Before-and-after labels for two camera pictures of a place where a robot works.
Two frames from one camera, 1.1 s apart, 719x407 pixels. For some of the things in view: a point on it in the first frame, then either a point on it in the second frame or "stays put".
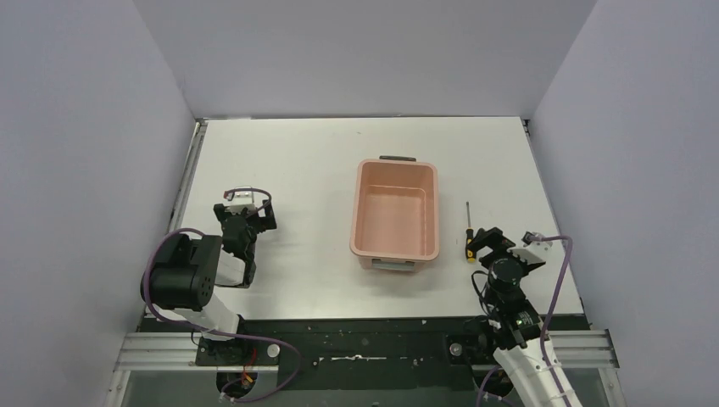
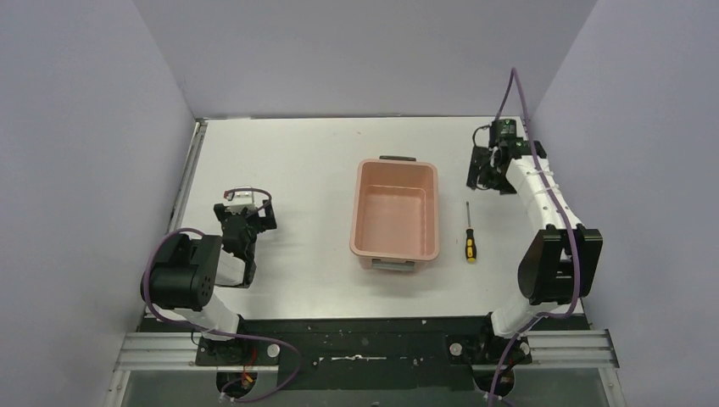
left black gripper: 247,218 stays put
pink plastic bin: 394,214 stays put
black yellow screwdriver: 470,251 stays put
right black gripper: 494,238 -> 479,154
